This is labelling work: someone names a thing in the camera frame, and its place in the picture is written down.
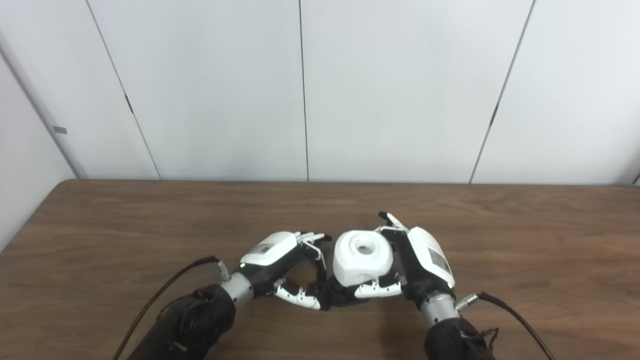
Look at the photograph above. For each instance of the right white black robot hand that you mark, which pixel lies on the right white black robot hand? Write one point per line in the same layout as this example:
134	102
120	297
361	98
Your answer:
427	265

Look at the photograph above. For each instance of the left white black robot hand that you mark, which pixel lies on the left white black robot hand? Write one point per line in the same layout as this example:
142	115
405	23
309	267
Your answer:
267	256

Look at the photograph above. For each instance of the round white plastic piece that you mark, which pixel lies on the round white plastic piece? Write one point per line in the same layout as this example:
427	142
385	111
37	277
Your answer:
362	257

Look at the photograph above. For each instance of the black flanged holder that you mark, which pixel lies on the black flanged holder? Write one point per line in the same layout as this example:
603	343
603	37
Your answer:
340	295

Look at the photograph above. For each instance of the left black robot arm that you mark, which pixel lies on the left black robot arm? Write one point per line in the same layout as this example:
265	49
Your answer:
195	322

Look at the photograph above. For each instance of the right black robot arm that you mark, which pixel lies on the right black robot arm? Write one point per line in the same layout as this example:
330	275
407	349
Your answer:
455	337

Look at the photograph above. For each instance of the black panel hinge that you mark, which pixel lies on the black panel hinge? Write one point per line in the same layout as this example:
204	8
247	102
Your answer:
129	104
494	114

